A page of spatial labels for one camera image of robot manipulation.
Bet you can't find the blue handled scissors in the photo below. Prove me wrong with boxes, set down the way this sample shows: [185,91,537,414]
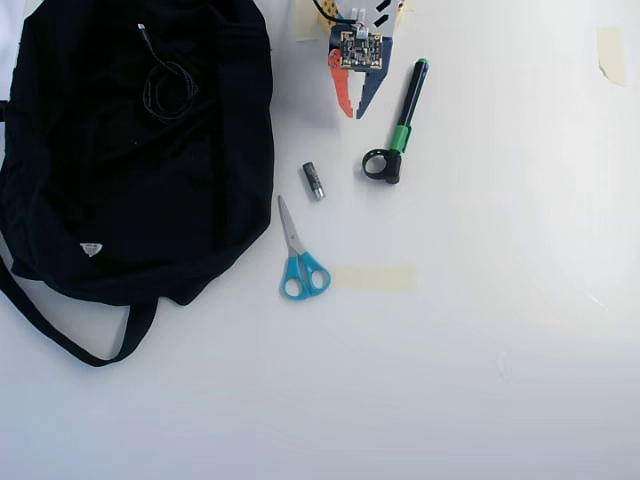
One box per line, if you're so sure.
[277,194,333,302]

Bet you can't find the beige tape strip with torn end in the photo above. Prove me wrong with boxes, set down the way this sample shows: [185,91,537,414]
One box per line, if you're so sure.
[596,25,627,87]

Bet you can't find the blue-grey gripper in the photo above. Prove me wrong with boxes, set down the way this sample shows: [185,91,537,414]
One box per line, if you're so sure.
[326,23,395,121]

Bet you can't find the black fabric bag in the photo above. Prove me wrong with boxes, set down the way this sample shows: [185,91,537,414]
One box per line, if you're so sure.
[0,0,276,369]

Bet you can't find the long beige tape strip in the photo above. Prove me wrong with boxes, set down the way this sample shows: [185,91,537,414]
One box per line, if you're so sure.
[330,264,419,293]

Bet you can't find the black usb cable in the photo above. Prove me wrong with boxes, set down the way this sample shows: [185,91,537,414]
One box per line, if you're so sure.
[136,22,201,124]

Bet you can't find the yellow perforated robot base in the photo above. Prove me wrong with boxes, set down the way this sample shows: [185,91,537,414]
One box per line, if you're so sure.
[314,0,343,36]

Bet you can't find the black cylindrical battery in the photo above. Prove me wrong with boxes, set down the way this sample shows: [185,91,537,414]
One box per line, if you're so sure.
[300,161,327,203]

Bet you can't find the camera circuit board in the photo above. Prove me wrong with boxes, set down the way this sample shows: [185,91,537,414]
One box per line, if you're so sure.
[339,29,385,72]

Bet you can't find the green black marker with ring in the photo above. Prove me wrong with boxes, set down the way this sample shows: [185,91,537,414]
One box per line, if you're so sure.
[361,57,431,186]

